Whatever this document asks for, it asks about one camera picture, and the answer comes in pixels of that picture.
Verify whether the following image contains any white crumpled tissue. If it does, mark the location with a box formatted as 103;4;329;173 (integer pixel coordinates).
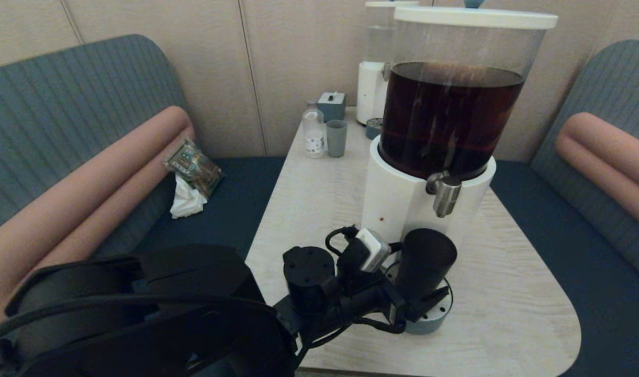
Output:
170;174;209;219

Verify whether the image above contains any white dispenser lid blue knob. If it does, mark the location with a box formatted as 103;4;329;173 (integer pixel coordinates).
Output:
394;0;558;31

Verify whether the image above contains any large blue perforated drip tray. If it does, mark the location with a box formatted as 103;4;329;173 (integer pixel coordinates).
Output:
385;262;454;336

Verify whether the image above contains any small white dispenser lid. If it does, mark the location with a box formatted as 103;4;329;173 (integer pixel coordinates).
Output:
365;0;419;10

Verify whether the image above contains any blue-grey tissue box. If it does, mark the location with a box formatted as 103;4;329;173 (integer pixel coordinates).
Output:
318;92;346;123

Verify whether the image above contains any pink cylindrical bolster cushion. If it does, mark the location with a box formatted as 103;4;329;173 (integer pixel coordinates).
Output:
0;106;196;325
554;113;639;234

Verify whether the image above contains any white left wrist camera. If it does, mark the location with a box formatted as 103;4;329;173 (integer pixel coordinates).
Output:
355;228;392;273

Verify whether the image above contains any black left camera cable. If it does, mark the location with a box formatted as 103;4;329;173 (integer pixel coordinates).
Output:
326;225;360;257

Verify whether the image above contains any black plastic cup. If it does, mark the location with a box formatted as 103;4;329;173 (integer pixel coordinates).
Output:
398;228;457;311

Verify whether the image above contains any large tea beverage dispenser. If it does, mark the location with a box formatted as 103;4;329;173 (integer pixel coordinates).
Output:
362;22;544;262

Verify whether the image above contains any grey-blue plastic cup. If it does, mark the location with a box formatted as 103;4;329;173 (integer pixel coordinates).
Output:
326;120;348;159

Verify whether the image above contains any small empty beverage dispenser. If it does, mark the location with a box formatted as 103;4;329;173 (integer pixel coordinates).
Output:
356;8;403;126

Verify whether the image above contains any steel dispenser tap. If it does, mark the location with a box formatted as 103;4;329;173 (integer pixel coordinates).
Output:
425;170;463;218

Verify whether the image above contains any green snack packet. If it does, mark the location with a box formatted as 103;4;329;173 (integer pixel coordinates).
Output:
164;138;226;199

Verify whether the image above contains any teal upholstered booth sofa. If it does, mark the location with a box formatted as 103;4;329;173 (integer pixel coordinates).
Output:
0;35;286;336
489;41;639;377

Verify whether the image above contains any clear plastic bottle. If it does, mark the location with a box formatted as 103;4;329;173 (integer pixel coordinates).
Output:
303;101;327;159

